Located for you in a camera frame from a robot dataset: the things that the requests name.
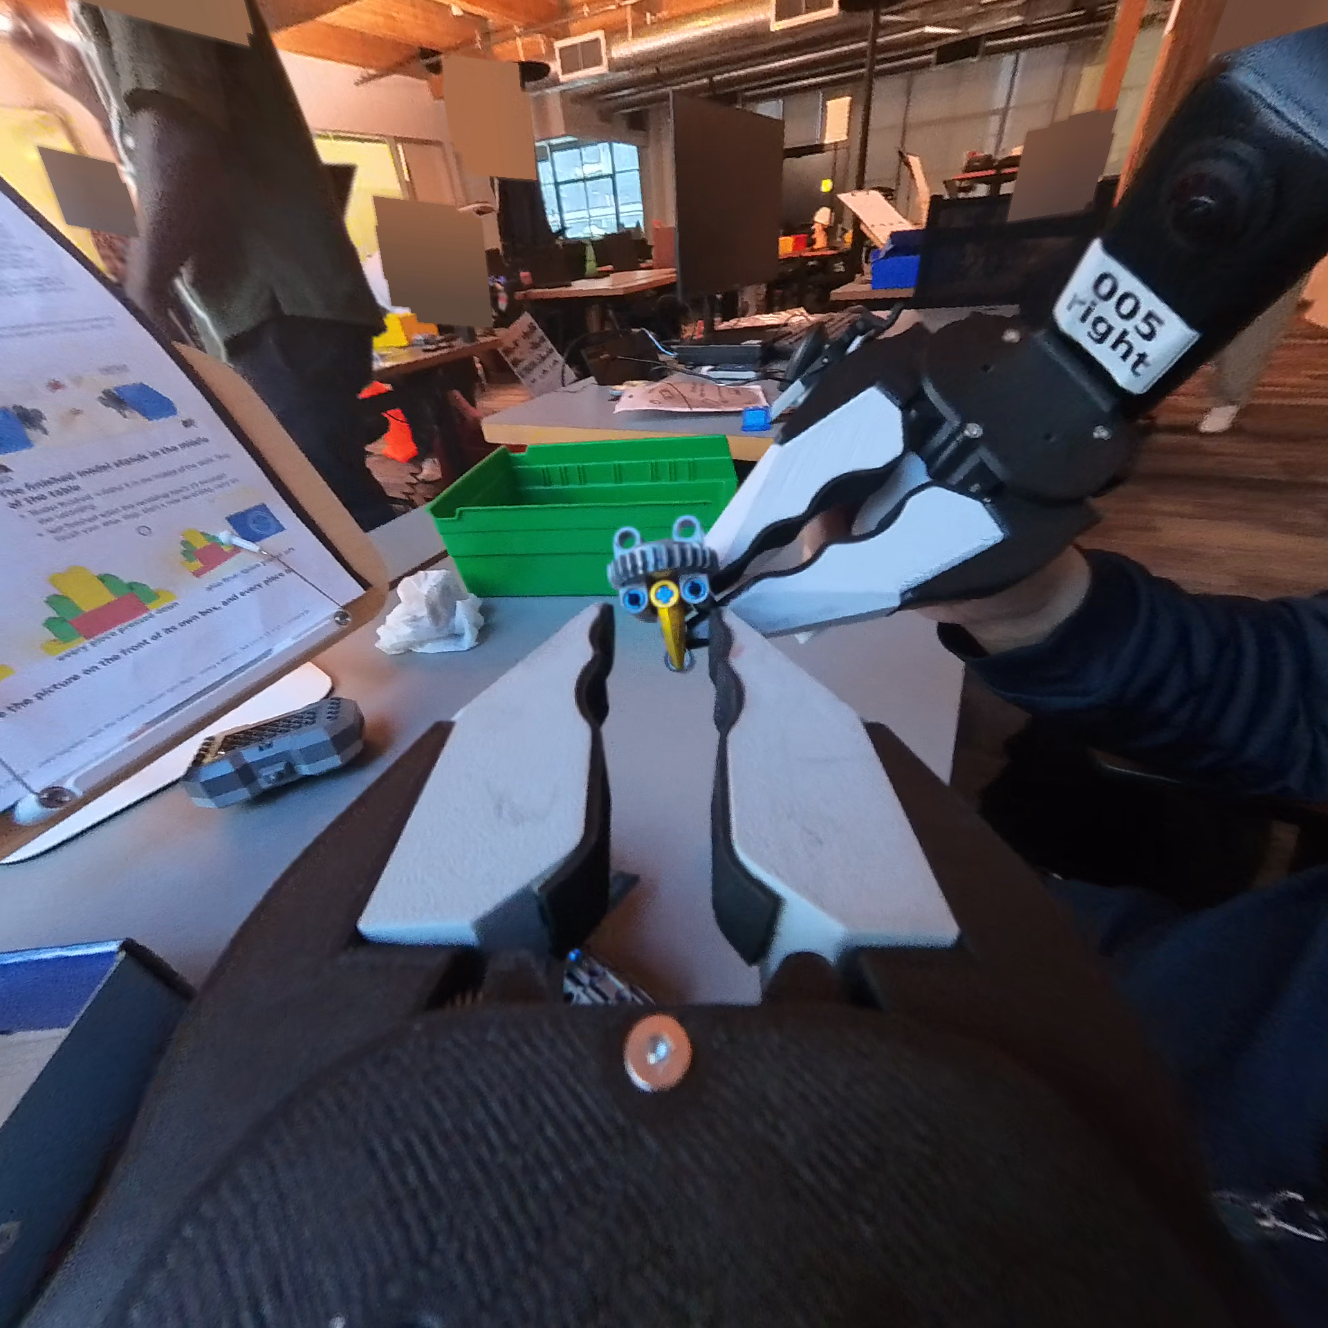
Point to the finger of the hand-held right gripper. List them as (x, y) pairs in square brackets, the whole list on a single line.
[(872, 561), (818, 469)]

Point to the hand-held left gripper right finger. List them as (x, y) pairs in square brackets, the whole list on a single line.
[(830, 820)]

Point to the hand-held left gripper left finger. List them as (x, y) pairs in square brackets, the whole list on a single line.
[(486, 820)]

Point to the grey toy gear assembly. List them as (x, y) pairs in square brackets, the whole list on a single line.
[(664, 564)]

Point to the yellow grey toy bulldozer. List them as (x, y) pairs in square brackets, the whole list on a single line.
[(601, 981)]

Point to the green plastic bin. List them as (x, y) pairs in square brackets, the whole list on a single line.
[(560, 520)]

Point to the person's right forearm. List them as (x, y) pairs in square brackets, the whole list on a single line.
[(1183, 687)]

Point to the grey desk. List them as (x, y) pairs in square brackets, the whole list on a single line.
[(166, 852)]

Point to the person's right hand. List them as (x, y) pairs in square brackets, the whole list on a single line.
[(1029, 619)]

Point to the spare grey gripper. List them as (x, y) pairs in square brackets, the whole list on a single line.
[(799, 376)]

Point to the crumpled white tissue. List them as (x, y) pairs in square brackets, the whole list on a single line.
[(431, 611)]

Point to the black toy part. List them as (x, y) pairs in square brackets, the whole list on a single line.
[(280, 752)]

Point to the wooden table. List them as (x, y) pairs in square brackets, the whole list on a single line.
[(601, 413)]

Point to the dark partition panel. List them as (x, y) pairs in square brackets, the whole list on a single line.
[(725, 188)]

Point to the window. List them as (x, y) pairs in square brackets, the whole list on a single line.
[(588, 188)]

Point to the orange cone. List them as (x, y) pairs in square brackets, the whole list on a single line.
[(394, 436)]

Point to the instruction sheet board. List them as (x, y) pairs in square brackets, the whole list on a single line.
[(126, 561)]

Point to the person's dark blue jacket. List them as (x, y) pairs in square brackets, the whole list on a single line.
[(1247, 998)]

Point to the navy box base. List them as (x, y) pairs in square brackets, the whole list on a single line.
[(62, 1079)]

